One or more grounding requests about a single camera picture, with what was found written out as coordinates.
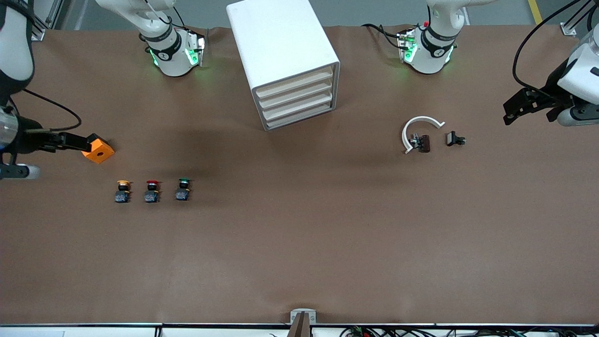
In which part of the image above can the green push button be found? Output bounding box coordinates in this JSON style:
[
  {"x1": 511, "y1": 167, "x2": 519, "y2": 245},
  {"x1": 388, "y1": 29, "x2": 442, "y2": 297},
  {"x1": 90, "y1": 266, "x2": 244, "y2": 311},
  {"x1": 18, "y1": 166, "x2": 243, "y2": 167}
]
[{"x1": 175, "y1": 178, "x2": 192, "y2": 202}]

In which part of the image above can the yellow push button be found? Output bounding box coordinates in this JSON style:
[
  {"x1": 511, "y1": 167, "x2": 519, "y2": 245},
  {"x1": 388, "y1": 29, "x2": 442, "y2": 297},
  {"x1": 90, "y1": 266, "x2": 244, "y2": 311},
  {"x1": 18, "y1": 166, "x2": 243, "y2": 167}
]
[{"x1": 114, "y1": 180, "x2": 132, "y2": 204}]

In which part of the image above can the red push button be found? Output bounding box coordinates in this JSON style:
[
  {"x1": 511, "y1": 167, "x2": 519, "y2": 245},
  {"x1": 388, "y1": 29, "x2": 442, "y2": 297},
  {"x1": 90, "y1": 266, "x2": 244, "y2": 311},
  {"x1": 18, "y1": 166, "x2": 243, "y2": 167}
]
[{"x1": 144, "y1": 180, "x2": 162, "y2": 204}]

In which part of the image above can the white curved plastic part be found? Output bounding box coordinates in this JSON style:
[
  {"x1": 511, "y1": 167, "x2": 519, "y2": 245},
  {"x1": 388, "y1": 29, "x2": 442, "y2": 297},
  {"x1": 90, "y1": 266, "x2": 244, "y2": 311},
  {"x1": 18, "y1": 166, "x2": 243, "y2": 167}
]
[{"x1": 402, "y1": 116, "x2": 446, "y2": 154}]

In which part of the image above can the brown table cover sheet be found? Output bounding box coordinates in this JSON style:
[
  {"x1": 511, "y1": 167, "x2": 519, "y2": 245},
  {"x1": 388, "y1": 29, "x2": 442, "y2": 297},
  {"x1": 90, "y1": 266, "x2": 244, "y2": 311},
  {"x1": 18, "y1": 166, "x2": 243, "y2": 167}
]
[{"x1": 0, "y1": 24, "x2": 599, "y2": 326}]

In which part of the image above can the orange button enclosure box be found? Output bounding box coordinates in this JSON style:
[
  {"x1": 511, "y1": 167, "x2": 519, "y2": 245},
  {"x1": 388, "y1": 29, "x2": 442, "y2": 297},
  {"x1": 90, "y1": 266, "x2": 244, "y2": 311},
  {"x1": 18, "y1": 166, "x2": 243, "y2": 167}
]
[{"x1": 82, "y1": 133, "x2": 115, "y2": 164}]

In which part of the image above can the aluminium frame profile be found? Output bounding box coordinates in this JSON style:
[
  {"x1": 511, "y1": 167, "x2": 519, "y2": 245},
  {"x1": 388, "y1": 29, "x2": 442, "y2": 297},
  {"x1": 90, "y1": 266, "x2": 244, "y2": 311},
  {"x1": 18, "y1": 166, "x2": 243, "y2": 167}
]
[
  {"x1": 28, "y1": 0, "x2": 47, "y2": 42},
  {"x1": 561, "y1": 0, "x2": 599, "y2": 37}
]

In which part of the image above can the black arm base cable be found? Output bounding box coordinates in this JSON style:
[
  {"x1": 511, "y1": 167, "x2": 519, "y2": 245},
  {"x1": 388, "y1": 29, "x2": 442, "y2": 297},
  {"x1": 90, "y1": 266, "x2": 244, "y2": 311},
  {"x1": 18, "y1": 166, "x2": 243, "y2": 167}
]
[{"x1": 361, "y1": 22, "x2": 404, "y2": 50}]

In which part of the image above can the black cable bundle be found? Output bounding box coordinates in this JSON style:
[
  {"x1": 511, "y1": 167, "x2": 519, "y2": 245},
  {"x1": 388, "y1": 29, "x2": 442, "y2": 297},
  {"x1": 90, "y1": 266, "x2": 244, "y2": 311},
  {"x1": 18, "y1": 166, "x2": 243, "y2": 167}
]
[{"x1": 339, "y1": 326, "x2": 599, "y2": 337}]

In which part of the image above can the grey metal bracket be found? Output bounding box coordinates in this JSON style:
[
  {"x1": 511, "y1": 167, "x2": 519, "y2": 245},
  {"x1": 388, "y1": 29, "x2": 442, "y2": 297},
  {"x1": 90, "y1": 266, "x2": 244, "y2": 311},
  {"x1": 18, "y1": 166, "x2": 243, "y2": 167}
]
[{"x1": 290, "y1": 308, "x2": 317, "y2": 324}]

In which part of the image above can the brown wedge post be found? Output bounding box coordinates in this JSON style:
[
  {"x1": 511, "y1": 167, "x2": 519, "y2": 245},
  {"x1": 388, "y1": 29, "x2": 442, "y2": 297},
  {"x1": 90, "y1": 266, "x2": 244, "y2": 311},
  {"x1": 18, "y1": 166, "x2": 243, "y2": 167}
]
[{"x1": 287, "y1": 312, "x2": 312, "y2": 337}]

